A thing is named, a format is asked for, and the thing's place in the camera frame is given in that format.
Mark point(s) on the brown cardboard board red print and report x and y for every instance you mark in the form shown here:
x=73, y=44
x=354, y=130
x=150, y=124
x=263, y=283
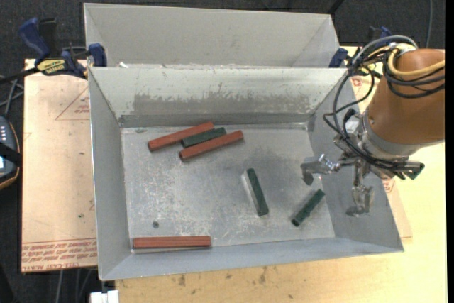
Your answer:
x=53, y=170

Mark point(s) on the black cylinder on white bracket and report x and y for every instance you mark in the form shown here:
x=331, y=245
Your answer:
x=351, y=121

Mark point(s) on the red-brown flat block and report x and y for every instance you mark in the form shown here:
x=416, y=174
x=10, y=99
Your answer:
x=172, y=242
x=213, y=145
x=177, y=137

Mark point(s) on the grey metal bin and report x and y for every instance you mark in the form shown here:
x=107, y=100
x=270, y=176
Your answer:
x=198, y=188

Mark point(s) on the dark green flat block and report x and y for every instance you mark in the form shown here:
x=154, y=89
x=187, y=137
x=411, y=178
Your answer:
x=204, y=137
x=258, y=192
x=308, y=207

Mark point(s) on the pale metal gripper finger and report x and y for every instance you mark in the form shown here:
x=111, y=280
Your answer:
x=361, y=197
x=326, y=164

